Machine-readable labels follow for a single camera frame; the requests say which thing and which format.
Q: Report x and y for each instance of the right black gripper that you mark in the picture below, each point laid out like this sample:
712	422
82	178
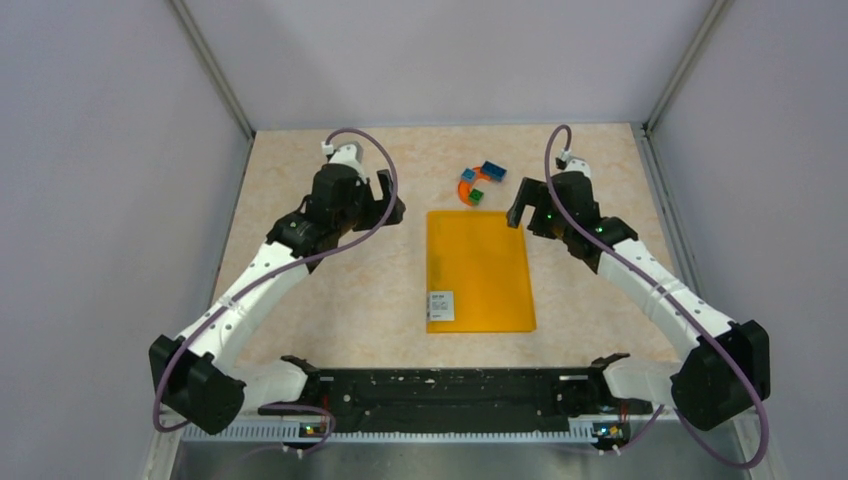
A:
531	192

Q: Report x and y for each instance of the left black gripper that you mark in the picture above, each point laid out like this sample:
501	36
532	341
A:
378	208

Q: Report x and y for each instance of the orange plastic clip folder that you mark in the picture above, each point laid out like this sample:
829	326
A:
478	278

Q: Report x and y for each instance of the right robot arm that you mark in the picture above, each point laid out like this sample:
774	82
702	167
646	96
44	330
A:
722	367

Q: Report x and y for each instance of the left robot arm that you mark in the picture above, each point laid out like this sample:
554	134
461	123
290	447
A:
194	374

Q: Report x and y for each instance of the dark blue toy brick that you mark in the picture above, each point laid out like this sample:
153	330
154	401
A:
493	171

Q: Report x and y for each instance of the green toy brick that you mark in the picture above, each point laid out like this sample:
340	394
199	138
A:
474	197

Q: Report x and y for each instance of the light blue toy brick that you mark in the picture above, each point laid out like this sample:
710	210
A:
468	176

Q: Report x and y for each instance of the orange curved toy track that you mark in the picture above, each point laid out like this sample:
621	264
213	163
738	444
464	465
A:
464	189

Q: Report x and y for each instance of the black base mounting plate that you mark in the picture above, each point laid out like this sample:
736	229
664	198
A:
461	400

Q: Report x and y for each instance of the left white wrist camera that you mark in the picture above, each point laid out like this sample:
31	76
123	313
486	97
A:
348	154

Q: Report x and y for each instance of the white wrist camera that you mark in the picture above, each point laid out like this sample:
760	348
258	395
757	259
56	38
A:
348	154
566	161

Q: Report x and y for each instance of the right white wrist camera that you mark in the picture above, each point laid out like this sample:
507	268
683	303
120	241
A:
566	161

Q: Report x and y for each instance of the right aluminium frame post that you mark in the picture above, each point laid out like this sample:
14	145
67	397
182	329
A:
686	64

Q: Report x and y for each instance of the white slotted cable duct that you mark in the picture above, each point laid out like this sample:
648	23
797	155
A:
281	431

